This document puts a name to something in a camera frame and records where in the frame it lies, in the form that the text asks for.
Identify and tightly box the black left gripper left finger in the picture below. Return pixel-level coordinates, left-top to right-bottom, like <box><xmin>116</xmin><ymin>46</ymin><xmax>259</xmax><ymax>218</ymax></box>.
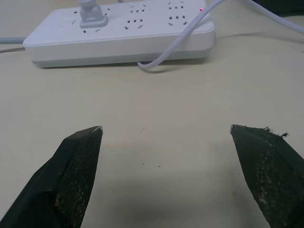
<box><xmin>0</xmin><ymin>125</ymin><xmax>104</xmax><ymax>228</ymax></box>

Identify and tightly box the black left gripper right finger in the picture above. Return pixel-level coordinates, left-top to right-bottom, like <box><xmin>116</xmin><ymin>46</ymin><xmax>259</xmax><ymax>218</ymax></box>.
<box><xmin>229</xmin><ymin>123</ymin><xmax>304</xmax><ymax>228</ymax></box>

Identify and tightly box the white power strip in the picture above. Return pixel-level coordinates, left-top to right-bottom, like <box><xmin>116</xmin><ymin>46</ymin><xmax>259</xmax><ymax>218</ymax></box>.
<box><xmin>22</xmin><ymin>0</ymin><xmax>216</xmax><ymax>69</ymax></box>

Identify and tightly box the white plug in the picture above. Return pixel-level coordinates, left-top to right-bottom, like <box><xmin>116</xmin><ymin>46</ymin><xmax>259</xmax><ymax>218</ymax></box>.
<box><xmin>77</xmin><ymin>0</ymin><xmax>109</xmax><ymax>29</ymax></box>

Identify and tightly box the dark object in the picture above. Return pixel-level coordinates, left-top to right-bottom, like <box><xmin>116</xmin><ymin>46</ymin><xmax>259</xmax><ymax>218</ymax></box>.
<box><xmin>251</xmin><ymin>0</ymin><xmax>304</xmax><ymax>18</ymax></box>

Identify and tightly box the grey power strip cord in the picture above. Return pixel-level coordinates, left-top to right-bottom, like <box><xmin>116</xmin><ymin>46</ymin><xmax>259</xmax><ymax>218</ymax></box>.
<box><xmin>0</xmin><ymin>37</ymin><xmax>27</xmax><ymax>53</ymax></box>

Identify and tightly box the thick white cable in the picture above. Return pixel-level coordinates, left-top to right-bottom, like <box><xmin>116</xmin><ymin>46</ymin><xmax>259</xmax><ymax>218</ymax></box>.
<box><xmin>239</xmin><ymin>0</ymin><xmax>304</xmax><ymax>34</ymax></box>

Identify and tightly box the thin white cable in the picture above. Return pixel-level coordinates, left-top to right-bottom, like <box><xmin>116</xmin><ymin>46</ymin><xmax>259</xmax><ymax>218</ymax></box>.
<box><xmin>137</xmin><ymin>0</ymin><xmax>224</xmax><ymax>71</ymax></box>

